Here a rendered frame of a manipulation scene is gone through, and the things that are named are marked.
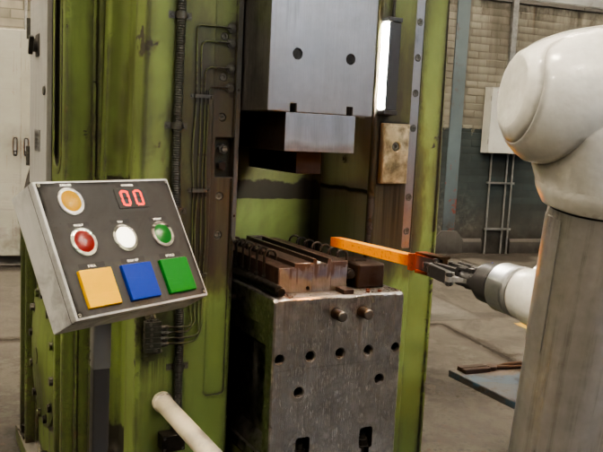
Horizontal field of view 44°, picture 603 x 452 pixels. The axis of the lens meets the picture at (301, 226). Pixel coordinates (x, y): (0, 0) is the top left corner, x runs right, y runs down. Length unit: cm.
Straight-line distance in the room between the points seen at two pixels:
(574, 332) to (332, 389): 122
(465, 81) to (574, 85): 826
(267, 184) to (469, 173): 679
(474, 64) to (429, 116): 680
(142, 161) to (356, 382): 78
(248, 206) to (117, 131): 45
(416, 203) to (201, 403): 84
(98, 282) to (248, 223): 96
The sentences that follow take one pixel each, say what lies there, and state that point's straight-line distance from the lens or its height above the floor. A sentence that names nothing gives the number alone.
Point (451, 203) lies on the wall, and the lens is 895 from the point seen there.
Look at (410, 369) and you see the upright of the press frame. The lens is 236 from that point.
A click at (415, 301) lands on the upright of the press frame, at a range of 230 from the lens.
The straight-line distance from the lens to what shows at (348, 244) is 179.
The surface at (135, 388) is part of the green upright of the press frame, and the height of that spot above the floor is 66.
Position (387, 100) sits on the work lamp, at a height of 142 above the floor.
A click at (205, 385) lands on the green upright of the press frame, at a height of 65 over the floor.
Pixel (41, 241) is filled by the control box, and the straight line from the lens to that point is 148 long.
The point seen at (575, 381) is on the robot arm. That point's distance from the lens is 83.
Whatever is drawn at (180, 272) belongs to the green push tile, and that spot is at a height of 101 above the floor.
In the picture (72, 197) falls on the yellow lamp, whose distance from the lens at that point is 152.
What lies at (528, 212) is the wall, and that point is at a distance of 953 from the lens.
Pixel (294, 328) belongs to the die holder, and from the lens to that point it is 186.
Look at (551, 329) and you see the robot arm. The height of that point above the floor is 113.
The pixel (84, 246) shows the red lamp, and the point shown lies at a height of 108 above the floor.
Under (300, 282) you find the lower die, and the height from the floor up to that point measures 94.
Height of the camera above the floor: 131
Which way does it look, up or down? 7 degrees down
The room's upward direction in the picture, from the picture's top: 3 degrees clockwise
